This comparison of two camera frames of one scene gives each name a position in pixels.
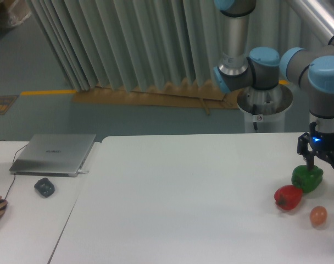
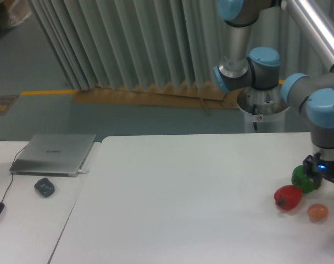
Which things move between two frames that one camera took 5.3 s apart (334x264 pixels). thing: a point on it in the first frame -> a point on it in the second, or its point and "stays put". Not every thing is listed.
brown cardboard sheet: (195, 93) stays put
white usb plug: (80, 171) stays put
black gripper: (329, 144) -> (316, 169)
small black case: (45, 187) stays put
